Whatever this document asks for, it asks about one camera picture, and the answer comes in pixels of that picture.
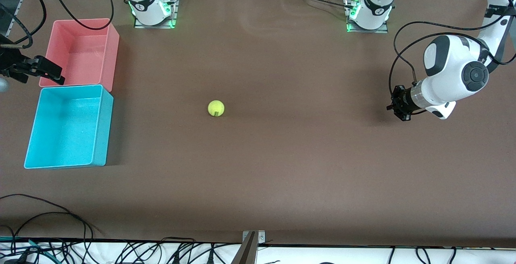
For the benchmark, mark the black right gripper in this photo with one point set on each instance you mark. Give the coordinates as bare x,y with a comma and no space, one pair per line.
12,63

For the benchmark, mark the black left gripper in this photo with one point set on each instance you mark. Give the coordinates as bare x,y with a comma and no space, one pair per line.
400,102

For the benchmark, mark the yellow-green tennis ball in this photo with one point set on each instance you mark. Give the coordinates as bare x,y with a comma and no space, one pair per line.
216,108

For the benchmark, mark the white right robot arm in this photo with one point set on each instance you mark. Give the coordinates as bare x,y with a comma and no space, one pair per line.
145,6

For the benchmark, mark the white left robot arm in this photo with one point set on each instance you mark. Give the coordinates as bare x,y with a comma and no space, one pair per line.
451,66

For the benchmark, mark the pink plastic bin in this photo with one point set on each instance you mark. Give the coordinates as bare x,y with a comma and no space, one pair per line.
80,54

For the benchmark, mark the blue plastic bin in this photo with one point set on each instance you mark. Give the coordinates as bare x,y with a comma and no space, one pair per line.
64,135

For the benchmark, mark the brown table cover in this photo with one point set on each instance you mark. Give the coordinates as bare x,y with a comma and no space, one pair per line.
258,155

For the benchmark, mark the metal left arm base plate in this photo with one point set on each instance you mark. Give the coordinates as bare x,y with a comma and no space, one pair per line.
383,29

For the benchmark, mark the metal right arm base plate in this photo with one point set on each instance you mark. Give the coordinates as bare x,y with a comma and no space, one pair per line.
175,12

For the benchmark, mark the metal table edge bracket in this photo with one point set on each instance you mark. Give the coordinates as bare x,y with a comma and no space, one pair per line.
261,238

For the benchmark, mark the grey camera pole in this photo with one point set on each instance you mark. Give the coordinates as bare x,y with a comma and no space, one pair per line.
246,254

